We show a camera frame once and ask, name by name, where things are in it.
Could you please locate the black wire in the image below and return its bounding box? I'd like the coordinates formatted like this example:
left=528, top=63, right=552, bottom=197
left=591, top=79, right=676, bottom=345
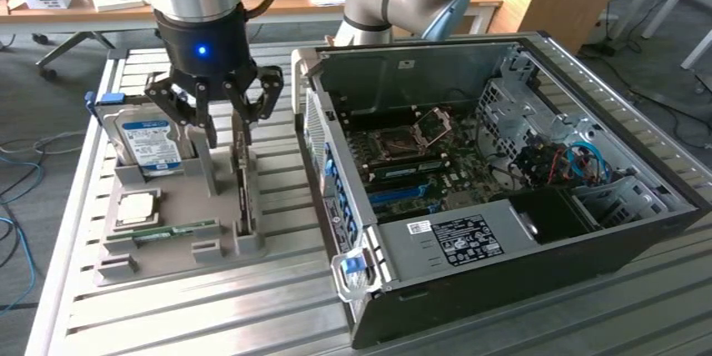
left=487, top=151, right=530, bottom=186

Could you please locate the long expansion slot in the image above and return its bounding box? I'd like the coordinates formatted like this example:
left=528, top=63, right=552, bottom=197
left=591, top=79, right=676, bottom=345
left=367, top=183, right=431, bottom=203

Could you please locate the blue wire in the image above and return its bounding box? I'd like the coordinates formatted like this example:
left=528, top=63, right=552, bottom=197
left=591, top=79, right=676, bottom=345
left=562, top=141, right=612, bottom=185

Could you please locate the green motherboard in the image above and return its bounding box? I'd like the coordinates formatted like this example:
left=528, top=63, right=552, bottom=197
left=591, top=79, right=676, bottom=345
left=344, top=112, right=511, bottom=223

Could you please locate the grey caster leg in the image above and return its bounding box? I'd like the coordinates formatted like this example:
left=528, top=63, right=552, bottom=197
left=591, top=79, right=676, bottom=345
left=32, top=30, right=118, bottom=81

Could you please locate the black power strip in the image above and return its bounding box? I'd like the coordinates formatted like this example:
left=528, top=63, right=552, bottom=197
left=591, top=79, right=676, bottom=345
left=578, top=41, right=619, bottom=58

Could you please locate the CPU socket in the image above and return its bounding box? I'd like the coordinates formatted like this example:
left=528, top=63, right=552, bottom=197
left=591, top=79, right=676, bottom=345
left=370, top=126, right=434, bottom=163

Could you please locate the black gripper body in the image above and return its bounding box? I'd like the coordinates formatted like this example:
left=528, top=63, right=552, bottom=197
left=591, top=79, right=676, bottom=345
left=152, top=4, right=259, bottom=84

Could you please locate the metal disk bay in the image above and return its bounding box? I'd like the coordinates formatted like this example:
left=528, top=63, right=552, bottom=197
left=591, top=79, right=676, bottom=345
left=567, top=176, right=668, bottom=228

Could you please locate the red wire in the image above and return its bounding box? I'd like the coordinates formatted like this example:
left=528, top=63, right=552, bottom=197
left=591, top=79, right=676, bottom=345
left=544, top=145, right=578, bottom=185

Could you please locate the black floor cable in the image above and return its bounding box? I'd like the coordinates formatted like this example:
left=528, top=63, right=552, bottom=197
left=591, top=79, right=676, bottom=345
left=628, top=84, right=712, bottom=148

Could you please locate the green graphics card black fan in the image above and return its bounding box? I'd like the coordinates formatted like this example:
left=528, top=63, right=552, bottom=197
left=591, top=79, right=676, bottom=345
left=231, top=110, right=256, bottom=244

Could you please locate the grey parts rack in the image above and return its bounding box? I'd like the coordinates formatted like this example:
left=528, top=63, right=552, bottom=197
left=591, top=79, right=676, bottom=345
left=92, top=122, right=272, bottom=288

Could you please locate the metal socket cover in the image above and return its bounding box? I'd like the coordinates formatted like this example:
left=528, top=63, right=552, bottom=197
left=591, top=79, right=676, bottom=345
left=412, top=106, right=455, bottom=147

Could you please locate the silver CPU chip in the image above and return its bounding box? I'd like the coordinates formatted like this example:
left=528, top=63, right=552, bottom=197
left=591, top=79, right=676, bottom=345
left=114, top=191, right=163, bottom=228

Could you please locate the grey floor cable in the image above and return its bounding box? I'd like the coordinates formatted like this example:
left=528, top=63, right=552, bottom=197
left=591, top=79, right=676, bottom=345
left=0, top=129, right=88, bottom=157

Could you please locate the hard disk with blue carrier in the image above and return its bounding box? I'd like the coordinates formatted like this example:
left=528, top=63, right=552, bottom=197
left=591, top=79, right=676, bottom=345
left=84, top=89, right=198, bottom=178

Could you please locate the grey power supply unit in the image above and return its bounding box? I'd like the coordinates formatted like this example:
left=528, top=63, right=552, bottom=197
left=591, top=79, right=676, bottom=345
left=370, top=200, right=539, bottom=283

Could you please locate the black open PC case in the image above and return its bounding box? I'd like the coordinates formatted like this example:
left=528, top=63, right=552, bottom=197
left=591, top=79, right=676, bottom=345
left=290, top=30, right=712, bottom=351

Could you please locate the blue floor cable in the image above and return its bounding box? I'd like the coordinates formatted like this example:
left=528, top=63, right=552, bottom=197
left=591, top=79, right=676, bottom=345
left=0, top=155, right=44, bottom=316

